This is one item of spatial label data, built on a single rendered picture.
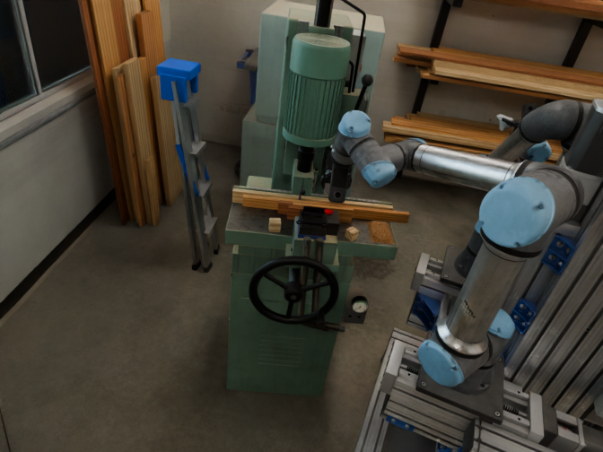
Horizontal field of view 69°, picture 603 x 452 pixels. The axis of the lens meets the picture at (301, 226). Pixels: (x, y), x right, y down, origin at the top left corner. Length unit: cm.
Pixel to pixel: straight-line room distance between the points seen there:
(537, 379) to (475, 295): 60
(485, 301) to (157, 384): 159
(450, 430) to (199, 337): 134
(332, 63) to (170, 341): 158
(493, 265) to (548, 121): 64
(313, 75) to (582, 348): 106
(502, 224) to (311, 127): 73
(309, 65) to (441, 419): 108
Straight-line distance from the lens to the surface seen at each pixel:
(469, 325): 102
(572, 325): 139
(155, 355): 229
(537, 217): 83
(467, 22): 377
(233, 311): 176
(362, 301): 162
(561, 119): 145
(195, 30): 394
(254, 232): 149
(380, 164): 108
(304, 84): 135
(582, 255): 126
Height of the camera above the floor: 178
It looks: 35 degrees down
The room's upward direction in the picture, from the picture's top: 9 degrees clockwise
